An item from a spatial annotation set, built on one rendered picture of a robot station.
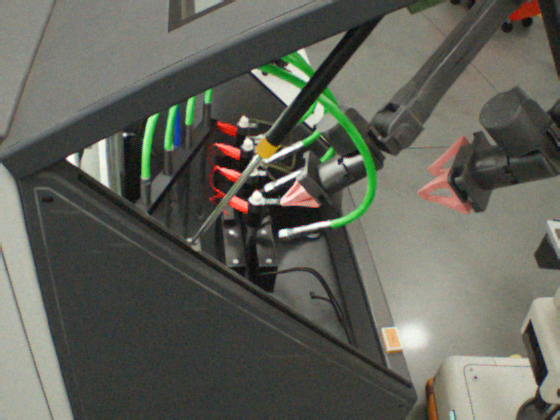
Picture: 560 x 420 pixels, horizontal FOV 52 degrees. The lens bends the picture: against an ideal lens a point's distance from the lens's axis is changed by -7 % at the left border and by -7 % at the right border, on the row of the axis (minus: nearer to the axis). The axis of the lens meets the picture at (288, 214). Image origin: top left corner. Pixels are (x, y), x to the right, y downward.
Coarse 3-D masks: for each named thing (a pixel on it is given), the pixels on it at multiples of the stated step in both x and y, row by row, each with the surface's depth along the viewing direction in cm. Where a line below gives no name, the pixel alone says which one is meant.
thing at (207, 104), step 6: (300, 54) 118; (210, 90) 120; (210, 96) 121; (204, 102) 122; (210, 102) 122; (204, 108) 123; (210, 108) 123; (312, 108) 127; (204, 114) 124; (210, 114) 124; (306, 114) 128; (204, 120) 125; (210, 120) 125; (300, 120) 129; (204, 126) 126
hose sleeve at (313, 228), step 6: (318, 222) 101; (324, 222) 100; (294, 228) 103; (300, 228) 102; (306, 228) 101; (312, 228) 101; (318, 228) 100; (324, 228) 100; (330, 228) 100; (288, 234) 103; (294, 234) 102; (300, 234) 102; (306, 234) 102; (312, 234) 102
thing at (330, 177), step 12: (312, 156) 107; (336, 156) 104; (312, 168) 105; (324, 168) 104; (336, 168) 103; (312, 180) 104; (324, 180) 104; (336, 180) 104; (348, 180) 103; (324, 192) 105; (336, 192) 109; (336, 204) 107
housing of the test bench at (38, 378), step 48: (0, 0) 72; (48, 0) 74; (0, 48) 64; (0, 96) 57; (0, 144) 53; (0, 192) 57; (0, 240) 62; (0, 288) 67; (0, 336) 73; (48, 336) 74; (0, 384) 80; (48, 384) 82
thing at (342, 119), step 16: (272, 64) 84; (288, 80) 84; (304, 80) 85; (320, 96) 85; (336, 112) 86; (352, 128) 87; (144, 144) 98; (144, 160) 100; (368, 160) 90; (144, 176) 102; (368, 176) 92; (368, 192) 94; (336, 224) 99
